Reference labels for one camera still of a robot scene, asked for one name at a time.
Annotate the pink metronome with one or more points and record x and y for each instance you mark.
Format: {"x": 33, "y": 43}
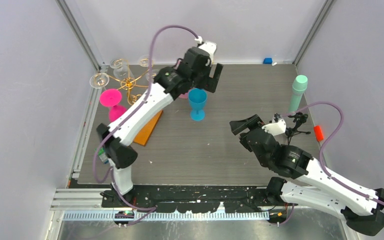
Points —
{"x": 184, "y": 96}

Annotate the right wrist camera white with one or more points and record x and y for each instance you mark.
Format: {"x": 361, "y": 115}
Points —
{"x": 276, "y": 127}

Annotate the mint green microphone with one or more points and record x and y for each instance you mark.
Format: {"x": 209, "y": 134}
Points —
{"x": 299, "y": 86}

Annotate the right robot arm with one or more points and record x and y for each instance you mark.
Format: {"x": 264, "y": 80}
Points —
{"x": 302, "y": 180}

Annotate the gold wire glass rack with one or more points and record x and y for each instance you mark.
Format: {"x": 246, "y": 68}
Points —
{"x": 128, "y": 84}

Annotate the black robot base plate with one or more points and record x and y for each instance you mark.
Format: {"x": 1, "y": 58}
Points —
{"x": 195, "y": 199}

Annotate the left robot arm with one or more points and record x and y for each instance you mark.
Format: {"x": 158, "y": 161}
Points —
{"x": 116, "y": 138}

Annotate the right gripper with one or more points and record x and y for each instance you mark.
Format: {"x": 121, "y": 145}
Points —
{"x": 253, "y": 121}

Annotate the clear wine glass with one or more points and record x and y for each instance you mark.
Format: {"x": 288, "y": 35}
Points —
{"x": 120, "y": 68}
{"x": 146, "y": 61}
{"x": 99, "y": 80}
{"x": 151, "y": 74}

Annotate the blue block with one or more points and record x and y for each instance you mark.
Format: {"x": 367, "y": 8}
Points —
{"x": 267, "y": 61}

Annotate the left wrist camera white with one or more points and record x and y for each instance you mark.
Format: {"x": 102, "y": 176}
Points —
{"x": 207, "y": 46}

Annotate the blue plastic wine glass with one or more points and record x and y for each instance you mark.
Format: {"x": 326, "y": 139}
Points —
{"x": 197, "y": 99}

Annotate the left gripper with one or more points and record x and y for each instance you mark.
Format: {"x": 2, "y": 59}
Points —
{"x": 212, "y": 81}

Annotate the pink plastic wine glass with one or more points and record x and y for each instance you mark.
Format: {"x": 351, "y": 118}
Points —
{"x": 111, "y": 99}

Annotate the orange red block by wall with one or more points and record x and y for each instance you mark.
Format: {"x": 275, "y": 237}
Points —
{"x": 318, "y": 132}

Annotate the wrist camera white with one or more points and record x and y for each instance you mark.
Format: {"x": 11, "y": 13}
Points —
{"x": 276, "y": 127}
{"x": 207, "y": 46}

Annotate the green blue toy bricks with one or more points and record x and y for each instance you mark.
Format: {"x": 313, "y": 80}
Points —
{"x": 103, "y": 156}

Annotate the orange wooden rack base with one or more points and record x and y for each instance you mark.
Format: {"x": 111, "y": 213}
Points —
{"x": 145, "y": 133}

